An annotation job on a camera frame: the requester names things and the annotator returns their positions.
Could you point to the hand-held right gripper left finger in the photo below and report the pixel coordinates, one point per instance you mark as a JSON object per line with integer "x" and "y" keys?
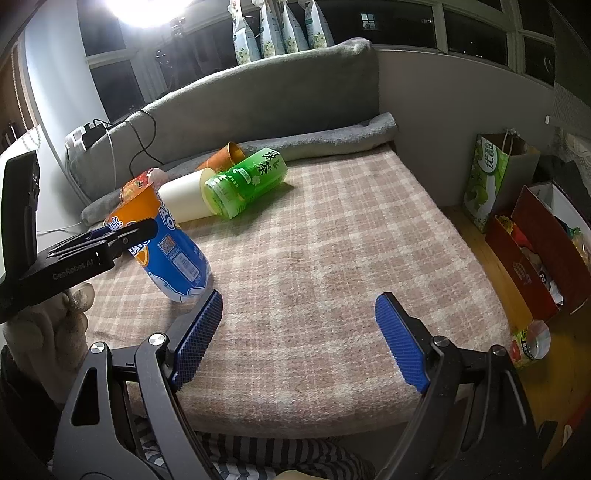
{"x": 199, "y": 340}

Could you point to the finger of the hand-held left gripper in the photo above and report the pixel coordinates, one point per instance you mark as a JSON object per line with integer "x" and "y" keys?
{"x": 131, "y": 234}

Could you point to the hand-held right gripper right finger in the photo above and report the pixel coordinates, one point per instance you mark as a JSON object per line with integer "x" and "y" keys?
{"x": 400, "y": 342}

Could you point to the blue and orange cup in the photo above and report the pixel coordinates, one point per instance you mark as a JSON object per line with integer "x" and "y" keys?
{"x": 178, "y": 256}

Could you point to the white cup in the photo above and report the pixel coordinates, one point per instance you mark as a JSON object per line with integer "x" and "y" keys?
{"x": 184, "y": 198}

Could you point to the orange paper cup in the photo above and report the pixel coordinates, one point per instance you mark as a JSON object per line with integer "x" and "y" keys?
{"x": 221, "y": 157}

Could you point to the green cup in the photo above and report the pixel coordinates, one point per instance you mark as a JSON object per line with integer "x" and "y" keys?
{"x": 244, "y": 182}

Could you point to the person's left hand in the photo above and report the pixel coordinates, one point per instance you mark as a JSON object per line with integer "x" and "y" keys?
{"x": 44, "y": 332}

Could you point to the white power strip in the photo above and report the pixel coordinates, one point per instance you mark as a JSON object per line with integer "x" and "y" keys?
{"x": 76, "y": 137}

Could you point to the plaid blanket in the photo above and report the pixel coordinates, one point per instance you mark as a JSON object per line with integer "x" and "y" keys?
{"x": 323, "y": 258}

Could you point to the plastic bottle on floor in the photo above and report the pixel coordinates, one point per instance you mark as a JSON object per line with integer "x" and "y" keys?
{"x": 526, "y": 346}

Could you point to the striped pants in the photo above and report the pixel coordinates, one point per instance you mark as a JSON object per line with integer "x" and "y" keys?
{"x": 277, "y": 457}

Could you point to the red cardboard box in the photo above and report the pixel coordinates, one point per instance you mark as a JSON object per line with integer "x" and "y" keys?
{"x": 517, "y": 258}

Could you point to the green paper bag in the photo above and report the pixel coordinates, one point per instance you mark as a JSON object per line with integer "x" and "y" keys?
{"x": 487, "y": 184}

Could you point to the grey sofa backrest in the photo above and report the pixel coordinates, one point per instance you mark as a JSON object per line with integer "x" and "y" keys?
{"x": 258, "y": 101}

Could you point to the dark tripod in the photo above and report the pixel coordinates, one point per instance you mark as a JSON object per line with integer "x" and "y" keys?
{"x": 178, "y": 50}

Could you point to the bright lamp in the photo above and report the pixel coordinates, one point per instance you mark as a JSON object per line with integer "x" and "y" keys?
{"x": 143, "y": 9}

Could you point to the white and green packet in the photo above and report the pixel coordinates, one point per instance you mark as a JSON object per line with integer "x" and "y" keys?
{"x": 247, "y": 37}
{"x": 295, "y": 27}
{"x": 319, "y": 25}
{"x": 272, "y": 30}

